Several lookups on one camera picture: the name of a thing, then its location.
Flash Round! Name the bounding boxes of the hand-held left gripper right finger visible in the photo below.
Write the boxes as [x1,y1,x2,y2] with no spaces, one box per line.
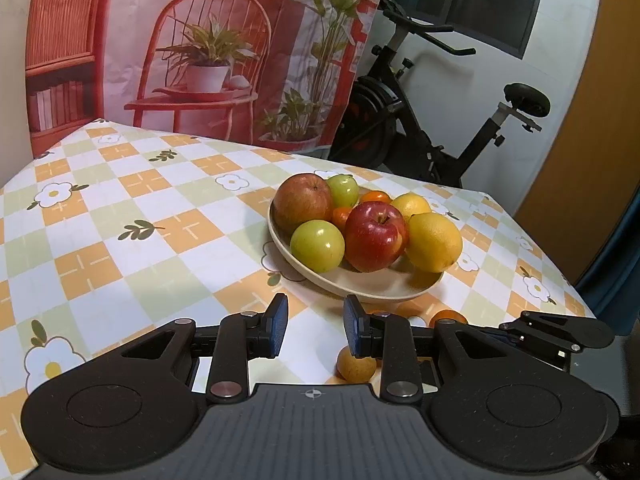
[342,295,532,406]

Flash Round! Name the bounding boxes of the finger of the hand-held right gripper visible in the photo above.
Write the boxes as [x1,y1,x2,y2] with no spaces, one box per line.
[499,324,573,371]
[519,310,616,354]

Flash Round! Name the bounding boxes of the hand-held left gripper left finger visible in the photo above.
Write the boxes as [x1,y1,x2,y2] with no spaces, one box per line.
[106,293,290,406]

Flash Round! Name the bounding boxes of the small yellow fruit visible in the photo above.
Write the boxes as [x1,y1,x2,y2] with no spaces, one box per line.
[336,346,378,382]

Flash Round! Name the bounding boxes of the beige plate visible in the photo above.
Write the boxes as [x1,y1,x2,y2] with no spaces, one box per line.
[267,200,446,304]

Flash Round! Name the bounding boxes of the green round fruit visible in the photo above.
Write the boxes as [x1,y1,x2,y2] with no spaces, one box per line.
[290,220,346,275]
[327,174,360,209]

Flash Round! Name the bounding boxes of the shiny red apple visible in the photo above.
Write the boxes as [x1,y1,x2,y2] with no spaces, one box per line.
[344,201,407,273]

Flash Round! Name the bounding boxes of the yellow lemon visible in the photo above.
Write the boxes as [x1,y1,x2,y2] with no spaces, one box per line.
[390,193,432,222]
[405,212,464,274]

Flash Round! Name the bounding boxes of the brownish red apple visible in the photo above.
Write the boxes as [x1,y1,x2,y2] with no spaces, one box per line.
[273,173,334,235]

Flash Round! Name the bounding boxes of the dark blue cloth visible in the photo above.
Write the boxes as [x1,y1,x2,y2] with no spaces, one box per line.
[575,200,640,337]

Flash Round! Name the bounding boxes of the checked floral tablecloth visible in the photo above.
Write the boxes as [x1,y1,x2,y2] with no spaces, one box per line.
[0,119,598,476]

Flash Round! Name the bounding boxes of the orange wooden door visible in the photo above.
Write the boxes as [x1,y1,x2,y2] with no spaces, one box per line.
[515,0,640,286]

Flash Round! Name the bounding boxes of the black exercise bike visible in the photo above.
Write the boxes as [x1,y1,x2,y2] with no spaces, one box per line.
[327,0,552,190]

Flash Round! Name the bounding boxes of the printed pink backdrop cloth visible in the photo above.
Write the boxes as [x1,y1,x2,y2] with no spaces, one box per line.
[22,0,396,156]

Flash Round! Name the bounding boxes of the dark glass window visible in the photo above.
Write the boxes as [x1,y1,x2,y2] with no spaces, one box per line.
[405,0,548,61]

